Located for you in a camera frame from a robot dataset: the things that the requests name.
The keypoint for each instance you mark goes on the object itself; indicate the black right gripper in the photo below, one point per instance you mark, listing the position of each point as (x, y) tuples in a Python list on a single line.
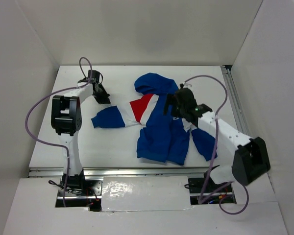
[(169, 98)]

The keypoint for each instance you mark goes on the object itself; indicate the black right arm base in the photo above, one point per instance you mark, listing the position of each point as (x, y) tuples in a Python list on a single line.
[(194, 186)]

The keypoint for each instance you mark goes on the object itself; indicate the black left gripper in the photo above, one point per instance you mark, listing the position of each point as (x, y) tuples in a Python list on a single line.
[(104, 99)]

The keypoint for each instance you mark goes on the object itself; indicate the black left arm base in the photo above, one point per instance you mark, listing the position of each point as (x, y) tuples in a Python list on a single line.
[(90, 197)]

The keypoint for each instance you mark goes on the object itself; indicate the aluminium side rail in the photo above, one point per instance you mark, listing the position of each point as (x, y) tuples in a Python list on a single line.
[(234, 100)]

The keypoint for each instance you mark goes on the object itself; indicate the blue white red jacket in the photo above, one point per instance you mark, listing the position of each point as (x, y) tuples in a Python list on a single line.
[(162, 137)]

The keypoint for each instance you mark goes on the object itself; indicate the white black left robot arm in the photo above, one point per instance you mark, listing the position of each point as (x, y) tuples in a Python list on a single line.
[(66, 120)]

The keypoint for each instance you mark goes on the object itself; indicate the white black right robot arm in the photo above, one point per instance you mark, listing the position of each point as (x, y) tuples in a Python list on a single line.
[(250, 156)]

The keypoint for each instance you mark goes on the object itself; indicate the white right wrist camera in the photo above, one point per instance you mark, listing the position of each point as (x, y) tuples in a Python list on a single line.
[(185, 86)]

